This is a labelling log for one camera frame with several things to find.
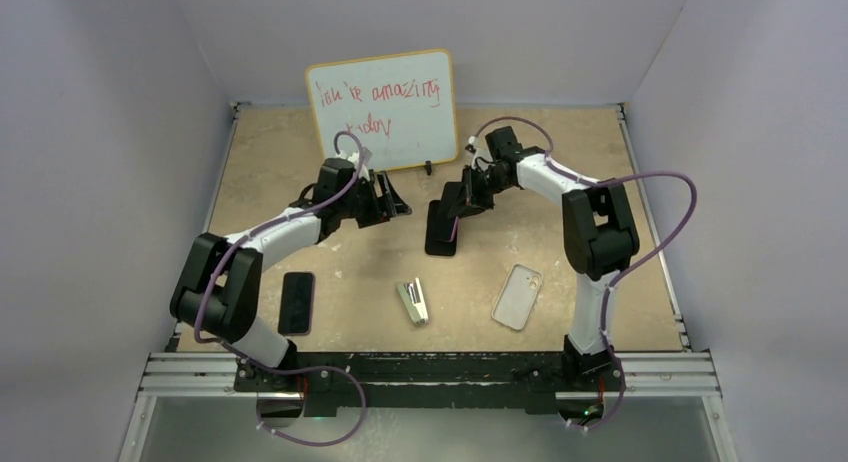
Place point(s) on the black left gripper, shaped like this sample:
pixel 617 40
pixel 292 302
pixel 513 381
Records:
pixel 382 209

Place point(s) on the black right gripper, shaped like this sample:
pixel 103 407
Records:
pixel 470 201

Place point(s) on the pink smartphone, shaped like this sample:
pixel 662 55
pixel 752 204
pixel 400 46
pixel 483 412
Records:
pixel 449 208

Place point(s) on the black phone case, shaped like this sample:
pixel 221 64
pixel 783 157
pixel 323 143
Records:
pixel 432 246

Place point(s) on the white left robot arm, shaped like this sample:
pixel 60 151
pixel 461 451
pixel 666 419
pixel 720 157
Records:
pixel 218 290

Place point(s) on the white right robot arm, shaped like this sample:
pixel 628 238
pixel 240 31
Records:
pixel 600 237

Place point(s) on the clear beige phone case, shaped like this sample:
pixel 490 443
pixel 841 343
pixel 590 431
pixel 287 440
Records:
pixel 517 297

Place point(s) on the silver stapler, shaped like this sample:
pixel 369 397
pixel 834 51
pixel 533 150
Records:
pixel 412 297

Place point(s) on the whiteboard with red writing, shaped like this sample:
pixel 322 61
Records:
pixel 400 106

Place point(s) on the dark smartphone on table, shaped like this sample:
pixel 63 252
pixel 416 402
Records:
pixel 296 303

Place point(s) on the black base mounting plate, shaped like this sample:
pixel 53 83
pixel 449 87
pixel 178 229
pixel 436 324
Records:
pixel 533 382

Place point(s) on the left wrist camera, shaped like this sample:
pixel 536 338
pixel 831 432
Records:
pixel 359 159

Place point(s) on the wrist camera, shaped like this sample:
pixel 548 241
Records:
pixel 474 147
pixel 359 159

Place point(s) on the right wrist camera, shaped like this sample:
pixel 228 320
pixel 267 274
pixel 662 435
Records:
pixel 474 147

